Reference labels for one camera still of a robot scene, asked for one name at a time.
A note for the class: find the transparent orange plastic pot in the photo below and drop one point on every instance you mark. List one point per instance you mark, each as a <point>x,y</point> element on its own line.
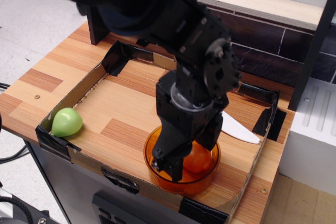
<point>191,183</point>

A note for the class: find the white grooved block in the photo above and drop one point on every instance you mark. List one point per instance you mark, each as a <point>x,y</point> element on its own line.
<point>309,153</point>

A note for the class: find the orange toy carrot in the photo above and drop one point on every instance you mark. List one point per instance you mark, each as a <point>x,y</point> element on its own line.
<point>198,161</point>

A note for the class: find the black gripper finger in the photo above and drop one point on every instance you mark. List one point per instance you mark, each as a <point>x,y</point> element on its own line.
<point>208,138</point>
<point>174,168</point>

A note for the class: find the black vertical post right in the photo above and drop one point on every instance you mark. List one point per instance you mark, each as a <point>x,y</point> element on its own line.
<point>312,54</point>

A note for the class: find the black vertical post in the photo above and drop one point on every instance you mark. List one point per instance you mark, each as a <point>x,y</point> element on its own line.
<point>312,54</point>
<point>97,28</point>

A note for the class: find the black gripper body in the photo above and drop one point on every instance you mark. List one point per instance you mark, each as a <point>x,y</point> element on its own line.
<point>185,105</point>

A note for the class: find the black equipment bottom left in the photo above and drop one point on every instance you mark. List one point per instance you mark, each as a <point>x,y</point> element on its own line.
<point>14,210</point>

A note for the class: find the yellow handled toy knife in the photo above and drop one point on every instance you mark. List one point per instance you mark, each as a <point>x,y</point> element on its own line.
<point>234,129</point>

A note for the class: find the black vertical post left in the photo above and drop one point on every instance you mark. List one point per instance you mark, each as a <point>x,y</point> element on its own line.
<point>97,28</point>

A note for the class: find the green toy pear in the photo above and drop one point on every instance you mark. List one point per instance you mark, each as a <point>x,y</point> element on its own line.
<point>66,122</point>

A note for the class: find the dark brick backsplash panel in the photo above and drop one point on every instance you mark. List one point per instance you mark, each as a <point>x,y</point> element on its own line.
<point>270,42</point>

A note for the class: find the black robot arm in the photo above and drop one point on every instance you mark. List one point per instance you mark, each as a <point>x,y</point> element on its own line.
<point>199,41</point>

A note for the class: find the cardboard fence with black tape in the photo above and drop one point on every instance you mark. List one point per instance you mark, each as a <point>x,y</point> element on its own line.
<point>100,172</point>

